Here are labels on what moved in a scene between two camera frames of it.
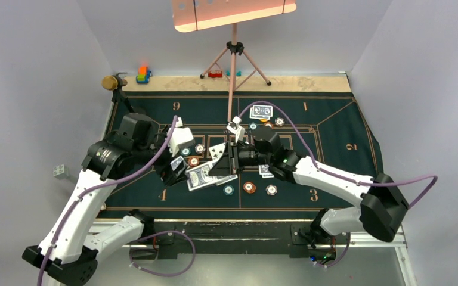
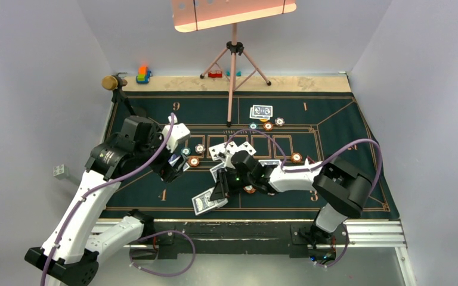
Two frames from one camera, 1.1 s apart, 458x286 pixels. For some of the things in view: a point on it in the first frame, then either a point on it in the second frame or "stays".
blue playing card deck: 199,177 to 202,203
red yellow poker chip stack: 249,187 stays
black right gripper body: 239,157 to 232,180
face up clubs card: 216,151 stays
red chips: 194,161 stays
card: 251,115 stays
